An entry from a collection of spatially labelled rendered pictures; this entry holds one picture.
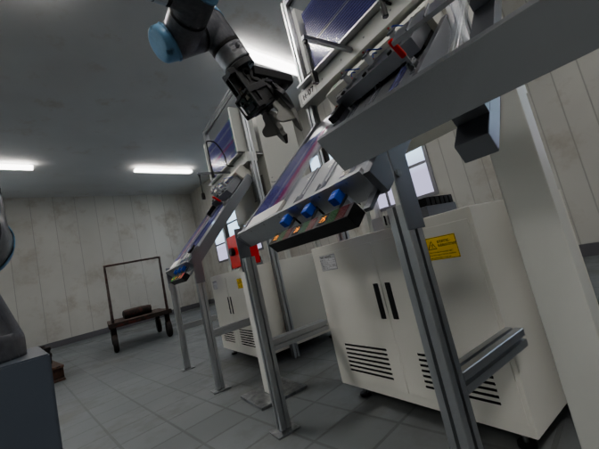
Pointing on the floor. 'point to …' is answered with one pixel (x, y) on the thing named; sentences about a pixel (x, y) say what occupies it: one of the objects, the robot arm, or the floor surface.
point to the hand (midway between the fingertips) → (293, 132)
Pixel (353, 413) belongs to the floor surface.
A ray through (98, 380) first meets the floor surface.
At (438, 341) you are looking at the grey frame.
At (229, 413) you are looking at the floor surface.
